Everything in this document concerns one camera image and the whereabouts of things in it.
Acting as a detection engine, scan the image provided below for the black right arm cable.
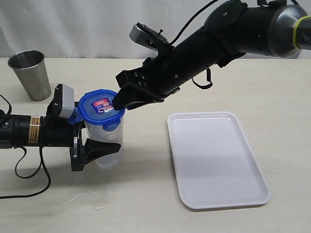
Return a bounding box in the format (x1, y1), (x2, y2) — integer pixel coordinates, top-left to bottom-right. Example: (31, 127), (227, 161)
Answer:
(170, 0), (217, 46)

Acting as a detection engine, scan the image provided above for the clear tall plastic container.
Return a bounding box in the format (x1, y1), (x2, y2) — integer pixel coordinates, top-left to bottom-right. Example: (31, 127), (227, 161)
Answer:
(85, 117), (123, 170)

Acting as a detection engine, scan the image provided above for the white plastic tray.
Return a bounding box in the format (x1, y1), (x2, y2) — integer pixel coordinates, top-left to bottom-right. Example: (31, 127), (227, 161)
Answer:
(167, 111), (271, 211)

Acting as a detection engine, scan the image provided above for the blue container lid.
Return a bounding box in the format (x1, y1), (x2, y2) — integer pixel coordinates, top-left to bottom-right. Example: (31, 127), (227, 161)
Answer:
(68, 89), (125, 132)

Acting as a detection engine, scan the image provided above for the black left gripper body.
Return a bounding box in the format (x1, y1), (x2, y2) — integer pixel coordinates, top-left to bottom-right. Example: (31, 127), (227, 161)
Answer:
(43, 83), (85, 171)

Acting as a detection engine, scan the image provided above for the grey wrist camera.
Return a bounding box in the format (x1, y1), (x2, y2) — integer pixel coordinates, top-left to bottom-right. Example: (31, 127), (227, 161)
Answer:
(129, 22), (170, 51)
(59, 83), (75, 119)

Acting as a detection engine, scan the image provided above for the white backdrop curtain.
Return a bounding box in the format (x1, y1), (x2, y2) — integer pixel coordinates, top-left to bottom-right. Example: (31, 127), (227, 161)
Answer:
(0, 0), (220, 59)

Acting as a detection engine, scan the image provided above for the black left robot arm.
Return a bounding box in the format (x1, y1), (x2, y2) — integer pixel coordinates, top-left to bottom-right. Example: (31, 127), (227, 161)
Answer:
(0, 83), (121, 171)

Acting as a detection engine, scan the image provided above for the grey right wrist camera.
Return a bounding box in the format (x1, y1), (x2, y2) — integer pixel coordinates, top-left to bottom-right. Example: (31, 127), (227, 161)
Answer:
(129, 22), (170, 51)

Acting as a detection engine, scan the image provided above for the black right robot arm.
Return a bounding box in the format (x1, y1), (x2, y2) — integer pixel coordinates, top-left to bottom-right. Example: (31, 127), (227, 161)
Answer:
(112, 0), (311, 110)

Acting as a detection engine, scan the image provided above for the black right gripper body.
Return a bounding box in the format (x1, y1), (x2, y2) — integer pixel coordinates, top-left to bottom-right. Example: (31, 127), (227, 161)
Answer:
(116, 58), (180, 99)

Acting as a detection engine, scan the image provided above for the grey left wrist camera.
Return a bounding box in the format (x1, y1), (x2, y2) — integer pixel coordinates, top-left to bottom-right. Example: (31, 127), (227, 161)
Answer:
(59, 83), (75, 119)

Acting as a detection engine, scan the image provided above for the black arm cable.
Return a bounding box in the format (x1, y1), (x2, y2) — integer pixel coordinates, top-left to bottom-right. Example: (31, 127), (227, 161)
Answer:
(170, 0), (217, 46)
(0, 93), (52, 200)

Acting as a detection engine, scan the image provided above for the stainless steel cup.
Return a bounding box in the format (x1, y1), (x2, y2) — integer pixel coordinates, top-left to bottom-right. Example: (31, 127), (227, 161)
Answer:
(8, 50), (52, 101)

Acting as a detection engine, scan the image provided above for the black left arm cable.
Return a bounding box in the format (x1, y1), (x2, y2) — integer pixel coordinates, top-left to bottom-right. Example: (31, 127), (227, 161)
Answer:
(0, 93), (52, 200)

